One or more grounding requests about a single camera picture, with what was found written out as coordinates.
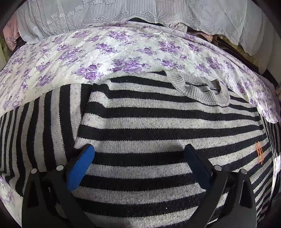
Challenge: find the black grey striped knit sweater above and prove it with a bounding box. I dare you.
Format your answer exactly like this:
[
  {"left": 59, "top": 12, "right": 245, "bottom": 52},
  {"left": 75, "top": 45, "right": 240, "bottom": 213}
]
[{"left": 1, "top": 70, "right": 280, "bottom": 227}]

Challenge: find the purple floral white bedspread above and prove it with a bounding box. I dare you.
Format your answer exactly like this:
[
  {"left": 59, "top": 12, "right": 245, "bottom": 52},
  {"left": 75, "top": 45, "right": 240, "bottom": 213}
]
[{"left": 0, "top": 20, "right": 281, "bottom": 226}]

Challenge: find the pink floral hanging cloth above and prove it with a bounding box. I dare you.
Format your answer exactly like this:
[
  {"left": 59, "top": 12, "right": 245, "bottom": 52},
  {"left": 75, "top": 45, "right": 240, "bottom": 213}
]
[{"left": 3, "top": 13, "right": 20, "bottom": 51}]

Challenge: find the white lace cover cloth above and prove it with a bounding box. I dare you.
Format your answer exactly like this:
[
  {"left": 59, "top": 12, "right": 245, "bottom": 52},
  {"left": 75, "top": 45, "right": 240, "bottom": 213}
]
[{"left": 15, "top": 0, "right": 280, "bottom": 72}]

